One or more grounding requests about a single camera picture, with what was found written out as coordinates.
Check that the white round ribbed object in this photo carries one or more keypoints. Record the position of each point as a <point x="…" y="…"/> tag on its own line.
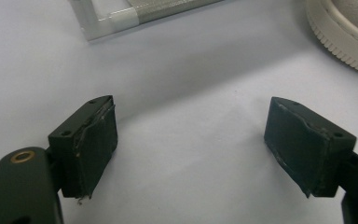
<point x="338" y="34"/>

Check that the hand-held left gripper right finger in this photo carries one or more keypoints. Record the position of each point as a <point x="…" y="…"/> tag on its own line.
<point x="301" y="146"/>

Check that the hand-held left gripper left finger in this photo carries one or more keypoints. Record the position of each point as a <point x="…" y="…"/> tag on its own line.
<point x="90" y="149"/>

